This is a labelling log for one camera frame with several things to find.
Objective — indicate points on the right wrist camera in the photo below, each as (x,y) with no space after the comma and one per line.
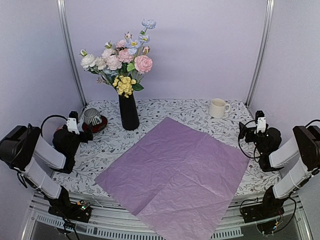
(260,121)

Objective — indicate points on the striped grey teacup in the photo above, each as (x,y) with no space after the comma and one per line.
(92,116)

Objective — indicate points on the cream ceramic mug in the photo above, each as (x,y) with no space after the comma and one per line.
(218,108)

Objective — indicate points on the purple pink wrapping paper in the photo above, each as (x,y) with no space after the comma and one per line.
(171,161)

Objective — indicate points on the blue poppy flower stem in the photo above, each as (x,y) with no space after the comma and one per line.
(133,45)

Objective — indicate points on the aluminium frame post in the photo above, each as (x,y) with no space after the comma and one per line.
(61,8)
(270,4)

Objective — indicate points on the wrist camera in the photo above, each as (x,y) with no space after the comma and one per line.
(260,121)
(72,123)

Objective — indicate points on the left aluminium frame post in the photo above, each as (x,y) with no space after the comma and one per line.
(61,8)

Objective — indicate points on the aluminium front rail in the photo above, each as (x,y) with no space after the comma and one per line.
(158,220)

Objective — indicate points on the red lacquer saucer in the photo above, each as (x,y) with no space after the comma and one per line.
(95,128)

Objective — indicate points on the white rose flower stem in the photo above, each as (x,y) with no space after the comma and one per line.
(91,63)

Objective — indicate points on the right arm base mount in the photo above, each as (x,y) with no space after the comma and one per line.
(262,212)

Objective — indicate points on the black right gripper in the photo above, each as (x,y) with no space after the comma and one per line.
(250,131)

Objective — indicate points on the right aluminium frame post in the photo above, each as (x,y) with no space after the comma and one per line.
(270,4)

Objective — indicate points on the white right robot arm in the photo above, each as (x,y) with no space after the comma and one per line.
(274,156)

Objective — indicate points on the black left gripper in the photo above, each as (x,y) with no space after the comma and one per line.
(86,138)

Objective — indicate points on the pink rose flower stem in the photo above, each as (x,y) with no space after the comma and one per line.
(127,59)

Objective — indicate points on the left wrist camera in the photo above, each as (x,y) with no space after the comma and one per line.
(72,123)

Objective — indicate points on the yellow small flower sprig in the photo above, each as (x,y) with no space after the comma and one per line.
(124,85)

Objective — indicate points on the light blue flower stem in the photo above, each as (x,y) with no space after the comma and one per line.
(110,73)

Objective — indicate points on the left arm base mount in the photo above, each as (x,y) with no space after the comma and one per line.
(64,208)

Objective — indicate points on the floral patterned tablecloth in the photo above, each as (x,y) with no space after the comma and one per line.
(107,145)

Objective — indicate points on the black tapered vase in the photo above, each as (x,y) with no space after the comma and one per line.
(128,113)

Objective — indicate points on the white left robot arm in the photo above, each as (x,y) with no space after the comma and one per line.
(20,147)

